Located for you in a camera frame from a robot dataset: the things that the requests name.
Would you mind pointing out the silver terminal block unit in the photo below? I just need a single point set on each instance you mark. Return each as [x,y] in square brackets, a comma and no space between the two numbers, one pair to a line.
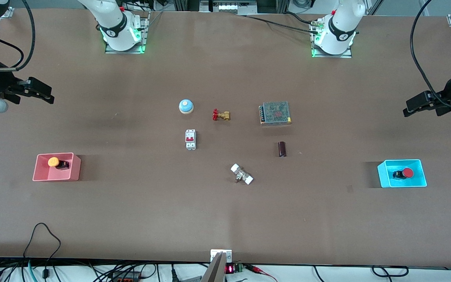
[227,7]

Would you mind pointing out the dark brown cylindrical capacitor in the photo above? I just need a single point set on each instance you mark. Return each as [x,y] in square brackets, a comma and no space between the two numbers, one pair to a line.
[282,149]

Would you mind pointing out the cyan plastic bin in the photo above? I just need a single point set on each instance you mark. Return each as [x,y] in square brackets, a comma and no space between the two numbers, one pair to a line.
[386,176]

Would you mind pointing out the metal mesh power supply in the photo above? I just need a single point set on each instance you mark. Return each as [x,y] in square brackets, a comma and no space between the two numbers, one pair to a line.
[275,112]

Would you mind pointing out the yellow mushroom push button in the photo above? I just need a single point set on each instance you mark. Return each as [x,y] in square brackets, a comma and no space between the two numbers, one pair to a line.
[53,161]

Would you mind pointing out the metal fitting white caps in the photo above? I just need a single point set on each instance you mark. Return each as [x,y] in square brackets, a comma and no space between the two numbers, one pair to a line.
[242,174]

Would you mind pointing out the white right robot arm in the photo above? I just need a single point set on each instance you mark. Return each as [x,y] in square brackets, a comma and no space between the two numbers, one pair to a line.
[116,23]

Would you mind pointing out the red digit display module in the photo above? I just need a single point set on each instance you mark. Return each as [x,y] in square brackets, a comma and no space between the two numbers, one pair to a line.
[230,269]

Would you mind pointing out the blue white round bell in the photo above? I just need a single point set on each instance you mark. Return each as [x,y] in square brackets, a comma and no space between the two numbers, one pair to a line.
[186,106]

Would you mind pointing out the red mushroom push button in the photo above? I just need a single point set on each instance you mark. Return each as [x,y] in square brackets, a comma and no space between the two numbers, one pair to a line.
[407,172]

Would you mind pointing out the grey aluminium bar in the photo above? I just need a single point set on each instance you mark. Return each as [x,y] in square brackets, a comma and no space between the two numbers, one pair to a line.
[213,272]

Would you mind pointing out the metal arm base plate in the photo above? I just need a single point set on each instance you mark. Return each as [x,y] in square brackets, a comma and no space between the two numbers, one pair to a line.
[125,51]
[333,56]

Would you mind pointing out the pink plastic bin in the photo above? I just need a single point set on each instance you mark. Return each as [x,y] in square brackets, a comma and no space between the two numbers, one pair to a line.
[41,172]

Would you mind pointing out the white circuit breaker red switch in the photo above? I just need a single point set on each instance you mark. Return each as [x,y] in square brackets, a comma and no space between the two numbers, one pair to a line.
[190,140]

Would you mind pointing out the white metal bracket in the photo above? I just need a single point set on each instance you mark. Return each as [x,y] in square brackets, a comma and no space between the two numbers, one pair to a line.
[228,256]

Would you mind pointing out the aluminium edge strip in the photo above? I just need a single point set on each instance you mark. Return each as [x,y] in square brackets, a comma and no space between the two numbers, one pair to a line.
[8,13]

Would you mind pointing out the red clip lead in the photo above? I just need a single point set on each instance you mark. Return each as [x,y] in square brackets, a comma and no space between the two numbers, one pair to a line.
[257,269]

